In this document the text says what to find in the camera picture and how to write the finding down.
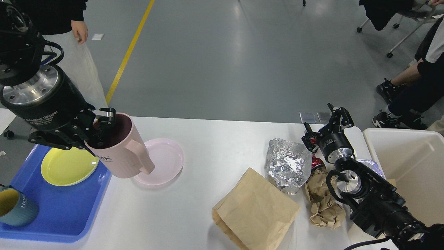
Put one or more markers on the teal mug yellow inside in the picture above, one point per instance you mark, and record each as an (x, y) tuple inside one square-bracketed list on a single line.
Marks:
[(16, 209)]

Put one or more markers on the crumpled aluminium foil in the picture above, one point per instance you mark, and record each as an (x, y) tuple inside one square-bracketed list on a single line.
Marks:
[(288, 165)]

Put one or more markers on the brown paper bag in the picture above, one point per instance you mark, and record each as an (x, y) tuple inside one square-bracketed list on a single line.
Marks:
[(255, 215)]

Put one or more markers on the blue plastic tray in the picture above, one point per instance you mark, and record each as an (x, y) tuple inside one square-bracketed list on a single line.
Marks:
[(66, 212)]

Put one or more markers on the crushed red can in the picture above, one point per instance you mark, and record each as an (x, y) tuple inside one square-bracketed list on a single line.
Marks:
[(317, 163)]

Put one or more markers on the small foil piece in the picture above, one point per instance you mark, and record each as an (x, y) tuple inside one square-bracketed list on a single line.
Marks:
[(373, 165)]

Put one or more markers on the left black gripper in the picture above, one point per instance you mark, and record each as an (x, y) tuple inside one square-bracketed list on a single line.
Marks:
[(59, 115)]

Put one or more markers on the pink plate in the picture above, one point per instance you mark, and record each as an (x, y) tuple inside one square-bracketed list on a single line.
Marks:
[(168, 159)]

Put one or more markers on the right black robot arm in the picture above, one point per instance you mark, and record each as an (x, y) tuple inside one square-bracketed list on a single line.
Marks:
[(376, 207)]

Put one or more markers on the pink mug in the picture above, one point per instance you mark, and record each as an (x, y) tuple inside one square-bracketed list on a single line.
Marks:
[(123, 151)]

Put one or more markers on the standing person grey trousers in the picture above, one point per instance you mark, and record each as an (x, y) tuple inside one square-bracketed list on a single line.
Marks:
[(62, 22)]

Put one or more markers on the crumpled brown paper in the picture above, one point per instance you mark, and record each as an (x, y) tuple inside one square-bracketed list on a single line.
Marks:
[(325, 211)]

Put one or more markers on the white side table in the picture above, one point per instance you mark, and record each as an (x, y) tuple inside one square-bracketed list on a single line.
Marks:
[(6, 117)]

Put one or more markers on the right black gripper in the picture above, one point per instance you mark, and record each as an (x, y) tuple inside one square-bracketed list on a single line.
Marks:
[(332, 141)]

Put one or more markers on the yellow plate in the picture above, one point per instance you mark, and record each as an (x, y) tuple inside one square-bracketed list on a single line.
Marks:
[(67, 167)]

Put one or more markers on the white plastic bin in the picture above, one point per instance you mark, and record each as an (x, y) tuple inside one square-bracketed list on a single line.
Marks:
[(414, 159)]

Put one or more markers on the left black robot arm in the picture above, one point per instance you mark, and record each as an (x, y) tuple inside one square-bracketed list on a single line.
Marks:
[(23, 49)]

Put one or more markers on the seated person black clothes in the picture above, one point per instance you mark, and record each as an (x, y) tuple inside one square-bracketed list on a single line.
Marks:
[(416, 89)]

